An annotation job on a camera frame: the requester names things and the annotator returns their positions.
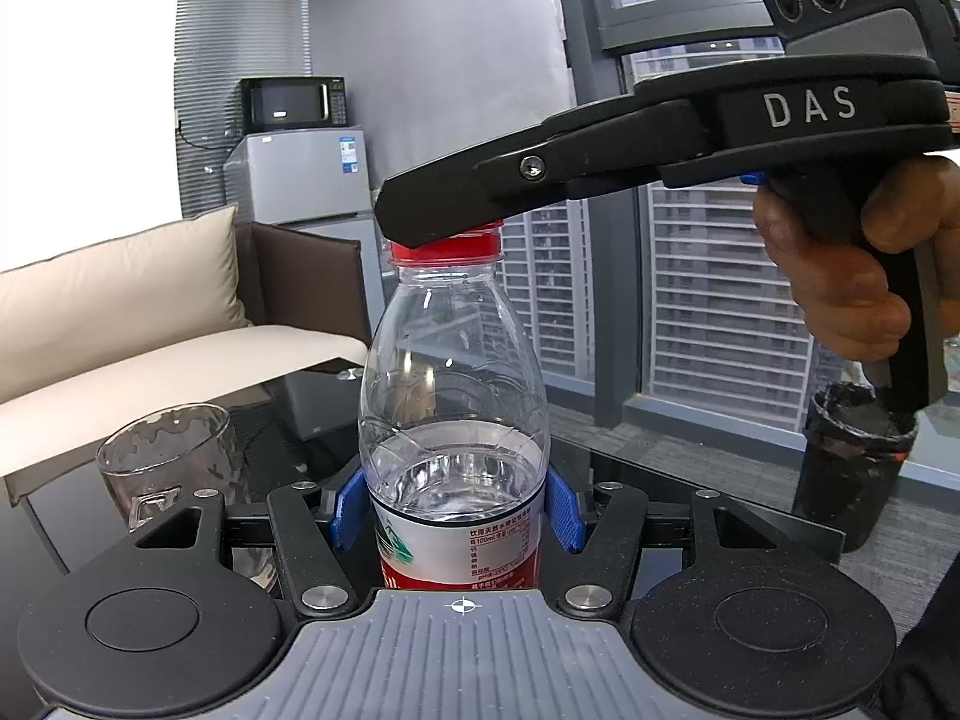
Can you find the cream cushioned sofa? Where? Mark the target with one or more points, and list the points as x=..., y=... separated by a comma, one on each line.
x=307, y=277

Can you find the black trash bin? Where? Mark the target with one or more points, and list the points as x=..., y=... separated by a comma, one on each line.
x=840, y=487

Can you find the beige sofa back cushion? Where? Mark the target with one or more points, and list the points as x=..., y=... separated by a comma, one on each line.
x=120, y=300

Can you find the black microwave oven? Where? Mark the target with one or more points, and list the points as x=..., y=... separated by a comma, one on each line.
x=292, y=105

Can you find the clear drinking glass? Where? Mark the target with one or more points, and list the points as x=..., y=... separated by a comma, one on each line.
x=172, y=450

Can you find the grey window blinds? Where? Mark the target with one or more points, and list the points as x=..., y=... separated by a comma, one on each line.
x=240, y=15

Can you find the person's dark clothing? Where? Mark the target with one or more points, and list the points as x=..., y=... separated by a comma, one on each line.
x=926, y=660

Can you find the beige sofa seat cushion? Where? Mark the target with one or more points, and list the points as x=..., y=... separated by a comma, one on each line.
x=187, y=367

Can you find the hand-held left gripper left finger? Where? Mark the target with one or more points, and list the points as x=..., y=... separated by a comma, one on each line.
x=349, y=511

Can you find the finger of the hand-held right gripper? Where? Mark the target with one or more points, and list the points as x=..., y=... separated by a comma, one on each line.
x=480, y=180

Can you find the person's right hand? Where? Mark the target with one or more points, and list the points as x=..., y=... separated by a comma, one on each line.
x=832, y=292

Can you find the clear plastic water bottle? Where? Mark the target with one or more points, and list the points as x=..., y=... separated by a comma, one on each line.
x=450, y=390

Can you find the grey small refrigerator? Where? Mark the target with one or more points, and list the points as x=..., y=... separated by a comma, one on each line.
x=300, y=180

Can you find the red bottle cap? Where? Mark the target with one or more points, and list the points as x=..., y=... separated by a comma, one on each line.
x=450, y=246

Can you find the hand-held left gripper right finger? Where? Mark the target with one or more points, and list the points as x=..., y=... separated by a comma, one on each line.
x=564, y=511

